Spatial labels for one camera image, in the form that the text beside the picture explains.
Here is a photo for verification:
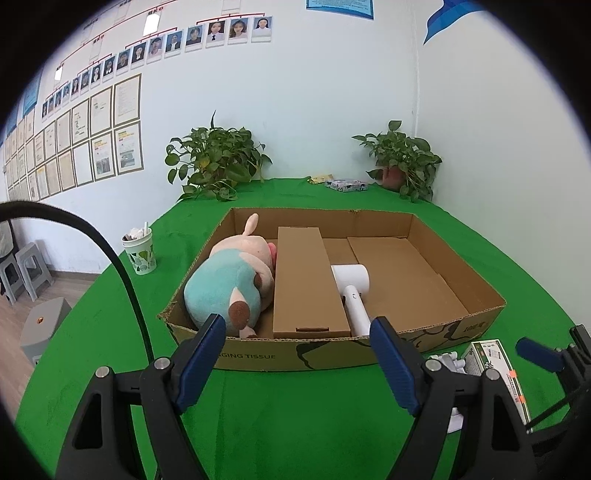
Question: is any patterned tissue pack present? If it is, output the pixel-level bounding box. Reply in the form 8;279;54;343
325;179;369;193

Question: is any white hair dryer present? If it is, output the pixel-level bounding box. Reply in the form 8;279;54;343
331;264;370;336

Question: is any right potted green plant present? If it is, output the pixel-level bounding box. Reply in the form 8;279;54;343
353;120;443;202

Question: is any green patterned paper cup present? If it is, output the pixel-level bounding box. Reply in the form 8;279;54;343
122;222;156;276

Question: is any blue notice poster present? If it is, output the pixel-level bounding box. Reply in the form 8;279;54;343
305;0;374;20

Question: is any black cable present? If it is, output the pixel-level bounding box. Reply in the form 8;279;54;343
0;200;157;365

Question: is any large open cardboard box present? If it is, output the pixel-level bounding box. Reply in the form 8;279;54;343
157;207;507;373

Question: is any left potted green plant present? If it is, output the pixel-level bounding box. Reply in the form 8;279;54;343
164;122;273;202

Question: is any green white medicine box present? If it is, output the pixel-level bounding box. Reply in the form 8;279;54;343
462;339;531;424

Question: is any yellow snack packet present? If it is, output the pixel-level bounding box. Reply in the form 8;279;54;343
307;174;334;185

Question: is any long brown cardboard box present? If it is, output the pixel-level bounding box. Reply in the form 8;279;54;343
273;227;352;339

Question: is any blue wall decal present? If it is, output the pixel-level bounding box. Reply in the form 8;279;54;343
424;0;484;44

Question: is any potted green plant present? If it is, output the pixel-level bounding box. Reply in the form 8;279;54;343
353;120;443;202
164;122;273;202

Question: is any grey plastic stool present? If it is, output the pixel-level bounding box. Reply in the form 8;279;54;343
20;297;71;366

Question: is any pink teal plush pig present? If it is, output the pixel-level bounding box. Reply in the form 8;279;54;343
183;213;277;339

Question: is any white folding phone stand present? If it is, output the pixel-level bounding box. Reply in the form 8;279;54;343
429;351;466;434

